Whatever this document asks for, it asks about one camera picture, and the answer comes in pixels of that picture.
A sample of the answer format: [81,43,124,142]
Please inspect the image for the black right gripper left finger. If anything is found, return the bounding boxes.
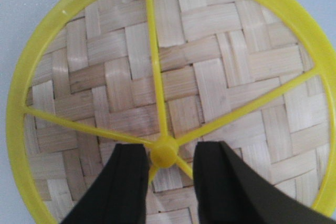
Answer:
[62,144,149,223]

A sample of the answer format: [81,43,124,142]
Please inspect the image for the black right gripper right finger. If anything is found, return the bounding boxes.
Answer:
[193,142,335,223]

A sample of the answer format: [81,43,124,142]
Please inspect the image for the woven bamboo steamer lid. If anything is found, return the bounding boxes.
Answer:
[6,0,335,223]

